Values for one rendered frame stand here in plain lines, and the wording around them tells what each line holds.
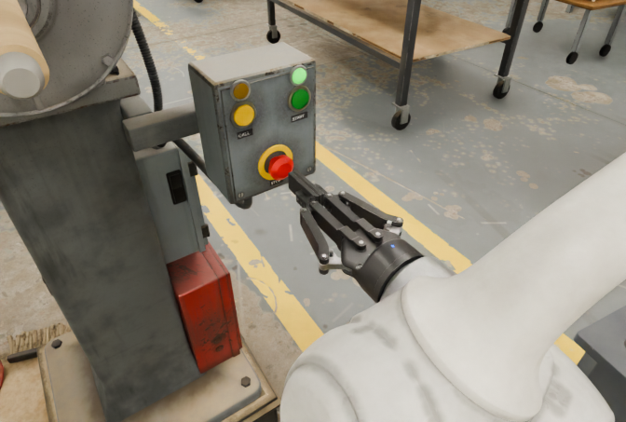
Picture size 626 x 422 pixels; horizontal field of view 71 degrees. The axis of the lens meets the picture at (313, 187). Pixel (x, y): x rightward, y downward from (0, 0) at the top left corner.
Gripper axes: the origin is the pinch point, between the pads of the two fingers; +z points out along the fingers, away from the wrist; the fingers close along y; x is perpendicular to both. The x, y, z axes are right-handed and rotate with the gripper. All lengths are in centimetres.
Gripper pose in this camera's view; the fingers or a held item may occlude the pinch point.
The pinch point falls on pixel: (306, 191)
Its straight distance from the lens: 61.8
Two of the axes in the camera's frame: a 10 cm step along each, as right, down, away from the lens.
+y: 8.3, -3.3, 4.4
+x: 0.0, -8.0, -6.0
